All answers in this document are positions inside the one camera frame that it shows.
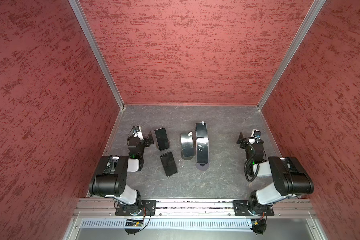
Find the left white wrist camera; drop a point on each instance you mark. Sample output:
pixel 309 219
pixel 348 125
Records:
pixel 136 132

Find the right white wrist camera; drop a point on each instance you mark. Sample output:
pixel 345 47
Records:
pixel 255 137

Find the purple round base phone stand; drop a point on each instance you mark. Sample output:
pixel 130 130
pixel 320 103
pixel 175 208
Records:
pixel 202 167

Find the dark round centre stand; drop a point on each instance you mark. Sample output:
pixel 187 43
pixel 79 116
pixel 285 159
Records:
pixel 187 155

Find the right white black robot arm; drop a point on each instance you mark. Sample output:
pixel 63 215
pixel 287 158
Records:
pixel 289 178

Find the left aluminium corner post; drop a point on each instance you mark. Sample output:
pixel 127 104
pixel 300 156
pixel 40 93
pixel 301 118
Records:
pixel 80 15

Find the right aluminium corner post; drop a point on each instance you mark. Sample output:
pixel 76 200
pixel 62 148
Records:
pixel 305 26

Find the aluminium corner post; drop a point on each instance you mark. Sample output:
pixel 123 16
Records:
pixel 305 26
pixel 80 15

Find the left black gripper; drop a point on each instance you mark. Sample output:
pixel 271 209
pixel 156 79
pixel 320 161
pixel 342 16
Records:
pixel 148 141

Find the aluminium front rail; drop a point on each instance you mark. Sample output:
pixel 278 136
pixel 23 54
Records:
pixel 194 208

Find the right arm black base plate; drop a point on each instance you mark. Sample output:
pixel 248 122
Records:
pixel 244 209

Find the white slotted cable duct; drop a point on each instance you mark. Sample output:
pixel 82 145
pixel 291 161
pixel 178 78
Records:
pixel 185 224

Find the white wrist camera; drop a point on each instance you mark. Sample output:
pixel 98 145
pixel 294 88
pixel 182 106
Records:
pixel 136 132
pixel 255 137

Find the maroon edged reflective phone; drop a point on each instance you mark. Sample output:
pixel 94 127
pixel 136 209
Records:
pixel 202 145

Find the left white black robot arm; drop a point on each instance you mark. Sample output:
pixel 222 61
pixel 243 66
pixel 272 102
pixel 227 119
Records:
pixel 110 177

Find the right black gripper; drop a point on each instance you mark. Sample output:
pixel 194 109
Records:
pixel 244 142

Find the reflective phone on centre stand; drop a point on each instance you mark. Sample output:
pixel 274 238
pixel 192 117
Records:
pixel 187 142

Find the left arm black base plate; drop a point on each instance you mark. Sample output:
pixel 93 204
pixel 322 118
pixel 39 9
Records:
pixel 140 209

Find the black phone with white tag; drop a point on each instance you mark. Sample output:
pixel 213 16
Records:
pixel 201 130

